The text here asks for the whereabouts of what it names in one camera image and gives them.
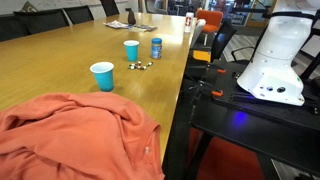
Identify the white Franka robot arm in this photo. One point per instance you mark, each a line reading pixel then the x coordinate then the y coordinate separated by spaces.
pixel 276 50

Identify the small wrapped sweet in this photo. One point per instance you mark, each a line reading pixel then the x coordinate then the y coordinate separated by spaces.
pixel 132 67
pixel 143 68
pixel 150 63
pixel 137 66
pixel 139 62

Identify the jar with blue lid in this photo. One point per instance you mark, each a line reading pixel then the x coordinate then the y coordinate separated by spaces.
pixel 156 49

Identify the blue plastic cup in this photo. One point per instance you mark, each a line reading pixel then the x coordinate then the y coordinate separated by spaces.
pixel 104 78
pixel 131 51

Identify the yellow chair seat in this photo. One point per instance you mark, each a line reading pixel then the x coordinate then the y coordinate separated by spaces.
pixel 202 55

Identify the dark printed magazine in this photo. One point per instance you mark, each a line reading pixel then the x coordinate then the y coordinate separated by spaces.
pixel 143 28

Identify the white can red letter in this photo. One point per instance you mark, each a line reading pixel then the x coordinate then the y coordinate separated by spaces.
pixel 189 22

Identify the white chair back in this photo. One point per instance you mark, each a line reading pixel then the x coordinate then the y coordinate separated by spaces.
pixel 200 26

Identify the white printed paper sheet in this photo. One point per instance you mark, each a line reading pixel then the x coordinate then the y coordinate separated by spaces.
pixel 116 24

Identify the dark brown bottle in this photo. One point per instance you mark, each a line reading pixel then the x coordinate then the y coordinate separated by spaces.
pixel 131 16

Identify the black office swivel chair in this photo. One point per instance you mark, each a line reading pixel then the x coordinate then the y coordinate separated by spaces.
pixel 221 38

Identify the orange chair white legs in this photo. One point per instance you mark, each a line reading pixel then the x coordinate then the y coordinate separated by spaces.
pixel 210 20

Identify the orange upholstered chair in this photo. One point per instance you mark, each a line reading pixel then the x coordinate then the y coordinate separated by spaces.
pixel 226 160

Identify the orange cloth shirt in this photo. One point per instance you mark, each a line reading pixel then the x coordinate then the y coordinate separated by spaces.
pixel 76 140

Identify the black mesh chair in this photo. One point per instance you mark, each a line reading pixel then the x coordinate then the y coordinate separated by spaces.
pixel 79 14
pixel 109 7
pixel 13 28
pixel 43 20

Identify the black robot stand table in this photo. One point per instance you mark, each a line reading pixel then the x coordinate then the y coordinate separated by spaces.
pixel 253 133

